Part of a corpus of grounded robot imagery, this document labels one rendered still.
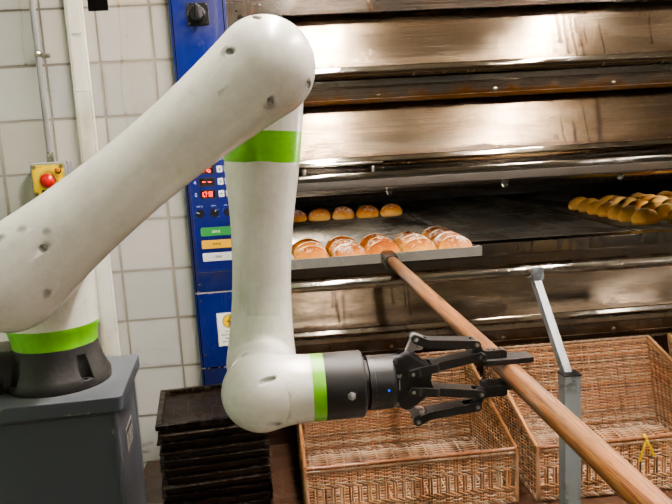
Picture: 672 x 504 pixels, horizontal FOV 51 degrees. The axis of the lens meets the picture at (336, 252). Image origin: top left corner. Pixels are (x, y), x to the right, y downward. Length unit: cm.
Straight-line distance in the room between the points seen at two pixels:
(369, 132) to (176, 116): 136
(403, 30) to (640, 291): 112
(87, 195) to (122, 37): 137
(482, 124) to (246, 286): 134
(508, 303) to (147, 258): 113
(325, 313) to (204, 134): 142
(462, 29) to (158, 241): 111
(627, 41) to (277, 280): 162
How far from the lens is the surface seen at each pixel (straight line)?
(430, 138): 220
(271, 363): 96
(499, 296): 231
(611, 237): 242
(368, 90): 218
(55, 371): 108
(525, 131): 228
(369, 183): 202
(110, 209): 87
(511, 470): 199
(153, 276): 222
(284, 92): 86
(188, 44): 215
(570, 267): 196
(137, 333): 227
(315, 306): 222
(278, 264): 104
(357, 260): 199
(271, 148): 101
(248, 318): 106
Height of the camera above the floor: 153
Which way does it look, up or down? 9 degrees down
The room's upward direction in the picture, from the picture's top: 3 degrees counter-clockwise
